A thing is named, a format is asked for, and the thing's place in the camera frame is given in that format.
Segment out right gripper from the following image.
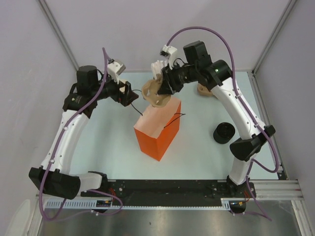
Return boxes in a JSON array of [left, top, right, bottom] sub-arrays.
[[157, 62, 198, 96]]

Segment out brown pulp cup carrier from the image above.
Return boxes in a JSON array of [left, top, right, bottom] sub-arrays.
[[141, 74, 171, 108]]

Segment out orange paper bag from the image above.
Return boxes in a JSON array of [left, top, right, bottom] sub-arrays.
[[134, 97, 183, 161]]

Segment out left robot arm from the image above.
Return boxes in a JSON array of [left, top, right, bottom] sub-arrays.
[[29, 60, 139, 200]]

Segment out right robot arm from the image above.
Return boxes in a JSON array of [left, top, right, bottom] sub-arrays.
[[157, 41, 275, 197]]

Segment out white wrapped stirrers bundle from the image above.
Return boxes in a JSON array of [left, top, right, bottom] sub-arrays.
[[151, 60, 165, 80]]

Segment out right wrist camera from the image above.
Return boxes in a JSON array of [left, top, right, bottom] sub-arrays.
[[160, 45, 178, 70]]

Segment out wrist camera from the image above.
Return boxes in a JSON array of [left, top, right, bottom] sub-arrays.
[[107, 59, 126, 84], [160, 45, 178, 70]]

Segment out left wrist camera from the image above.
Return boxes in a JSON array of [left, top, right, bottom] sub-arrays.
[[107, 59, 126, 84]]

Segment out white slotted cable duct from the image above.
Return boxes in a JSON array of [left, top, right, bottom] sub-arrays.
[[46, 200, 112, 209]]

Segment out aluminium frame rail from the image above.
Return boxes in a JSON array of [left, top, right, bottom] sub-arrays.
[[251, 180, 303, 201]]

